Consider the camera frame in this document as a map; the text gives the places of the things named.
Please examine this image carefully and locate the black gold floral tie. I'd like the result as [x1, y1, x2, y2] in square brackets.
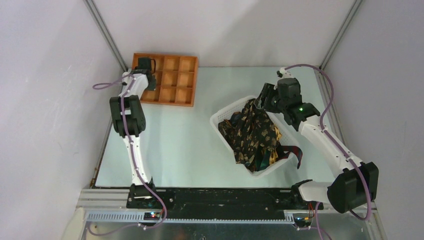
[218, 98, 283, 166]

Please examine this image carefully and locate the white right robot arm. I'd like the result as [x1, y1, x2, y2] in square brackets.
[255, 78, 379, 213]

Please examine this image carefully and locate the dark red striped tie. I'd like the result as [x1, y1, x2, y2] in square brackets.
[276, 145, 303, 169]

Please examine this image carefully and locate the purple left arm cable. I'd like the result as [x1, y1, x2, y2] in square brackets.
[86, 73, 168, 237]

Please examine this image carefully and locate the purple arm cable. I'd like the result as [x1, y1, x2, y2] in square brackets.
[284, 63, 373, 240]
[86, 73, 168, 237]

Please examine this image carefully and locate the green gold patterned tie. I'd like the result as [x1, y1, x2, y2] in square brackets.
[245, 145, 284, 173]

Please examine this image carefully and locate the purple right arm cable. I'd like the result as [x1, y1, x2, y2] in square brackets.
[284, 63, 373, 240]

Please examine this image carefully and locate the wooden compartment tray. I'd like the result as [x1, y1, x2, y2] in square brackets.
[132, 53, 199, 107]

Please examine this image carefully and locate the aluminium frame rail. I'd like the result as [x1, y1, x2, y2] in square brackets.
[76, 188, 379, 225]

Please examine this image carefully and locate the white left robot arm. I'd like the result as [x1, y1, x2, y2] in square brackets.
[109, 57, 158, 208]

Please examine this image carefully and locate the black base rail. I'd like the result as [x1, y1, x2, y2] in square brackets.
[126, 187, 317, 221]

